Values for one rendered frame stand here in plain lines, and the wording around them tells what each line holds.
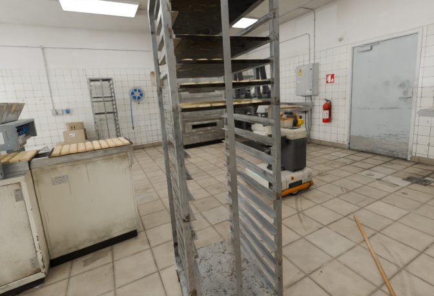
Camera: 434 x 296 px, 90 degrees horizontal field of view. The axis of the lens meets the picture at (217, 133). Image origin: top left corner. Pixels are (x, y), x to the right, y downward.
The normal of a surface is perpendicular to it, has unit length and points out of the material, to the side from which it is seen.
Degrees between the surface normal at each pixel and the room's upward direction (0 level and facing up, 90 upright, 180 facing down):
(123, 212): 90
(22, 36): 90
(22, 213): 90
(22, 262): 90
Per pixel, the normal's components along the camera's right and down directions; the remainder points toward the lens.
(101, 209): 0.53, 0.11
